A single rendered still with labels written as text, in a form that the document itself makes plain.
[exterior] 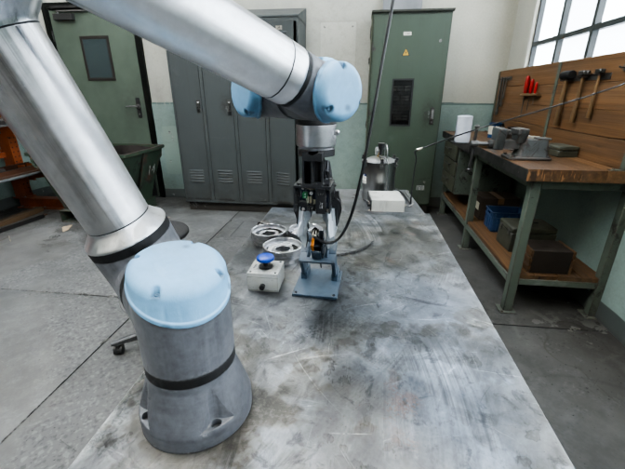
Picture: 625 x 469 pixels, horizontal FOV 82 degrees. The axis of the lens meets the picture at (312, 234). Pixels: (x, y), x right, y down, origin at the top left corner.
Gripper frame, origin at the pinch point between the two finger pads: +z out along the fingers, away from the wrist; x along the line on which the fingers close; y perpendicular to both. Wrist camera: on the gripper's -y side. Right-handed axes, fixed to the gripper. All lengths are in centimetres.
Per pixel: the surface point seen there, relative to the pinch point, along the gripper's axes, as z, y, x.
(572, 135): -6, -179, 130
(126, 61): -62, -327, -265
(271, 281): 9.2, 3.1, -9.8
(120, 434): 12.0, 41.2, -19.6
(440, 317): 11.9, 7.0, 26.0
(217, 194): 71, -284, -154
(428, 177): 50, -309, 67
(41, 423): 92, -14, -112
